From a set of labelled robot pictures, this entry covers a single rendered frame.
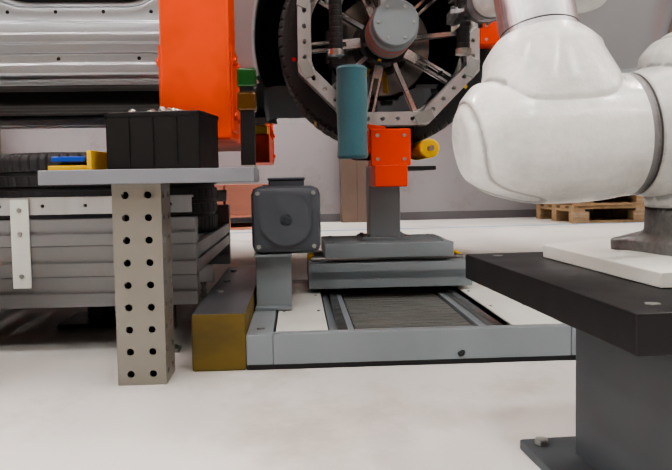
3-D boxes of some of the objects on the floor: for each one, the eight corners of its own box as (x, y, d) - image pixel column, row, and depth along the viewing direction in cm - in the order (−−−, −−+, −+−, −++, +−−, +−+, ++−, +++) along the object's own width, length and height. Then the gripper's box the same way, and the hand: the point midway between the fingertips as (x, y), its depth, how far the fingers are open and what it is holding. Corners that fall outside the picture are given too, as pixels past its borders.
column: (175, 370, 153) (169, 183, 151) (166, 384, 143) (160, 183, 141) (129, 372, 153) (123, 184, 150) (118, 385, 143) (111, 184, 140)
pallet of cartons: (281, 223, 666) (281, 183, 663) (287, 229, 586) (286, 183, 584) (164, 226, 651) (162, 185, 648) (153, 232, 571) (151, 186, 569)
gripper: (448, 20, 162) (429, 40, 185) (520, 20, 163) (492, 40, 186) (448, -12, 161) (429, 12, 185) (520, -12, 162) (492, 12, 186)
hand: (463, 23), depth 182 cm, fingers open, 4 cm apart
